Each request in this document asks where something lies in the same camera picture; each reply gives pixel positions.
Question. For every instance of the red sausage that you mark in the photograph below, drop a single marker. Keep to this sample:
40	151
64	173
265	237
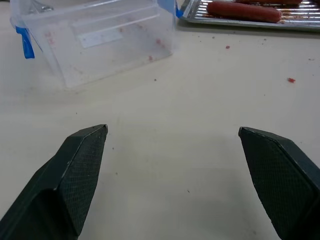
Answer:
270	2
243	11

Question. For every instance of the silver metal baking tray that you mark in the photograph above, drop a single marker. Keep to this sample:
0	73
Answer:
252	18

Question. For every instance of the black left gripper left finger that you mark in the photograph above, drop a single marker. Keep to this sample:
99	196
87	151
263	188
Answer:
62	180

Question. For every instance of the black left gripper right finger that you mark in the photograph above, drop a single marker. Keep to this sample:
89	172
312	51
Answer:
282	182

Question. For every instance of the clear plastic container blue clips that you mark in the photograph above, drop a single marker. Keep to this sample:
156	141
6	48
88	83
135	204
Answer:
95	37

